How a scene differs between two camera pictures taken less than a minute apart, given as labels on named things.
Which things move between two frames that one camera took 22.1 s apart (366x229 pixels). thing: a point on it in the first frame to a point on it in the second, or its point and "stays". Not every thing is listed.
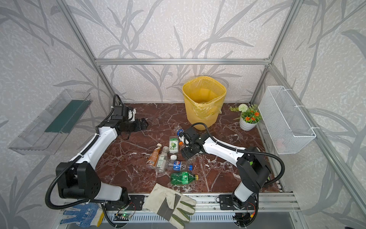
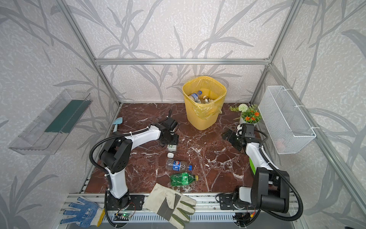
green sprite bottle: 183,178 stays
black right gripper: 187,149 to 231,137
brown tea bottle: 152,163 to 207,99
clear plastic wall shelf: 44,134 stays
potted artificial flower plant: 250,116 stays
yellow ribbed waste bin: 205,96 stays
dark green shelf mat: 69,116 stays
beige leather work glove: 174,207 stays
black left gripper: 137,124 to 172,139
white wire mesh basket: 283,121 stays
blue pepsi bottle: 179,131 to 195,96
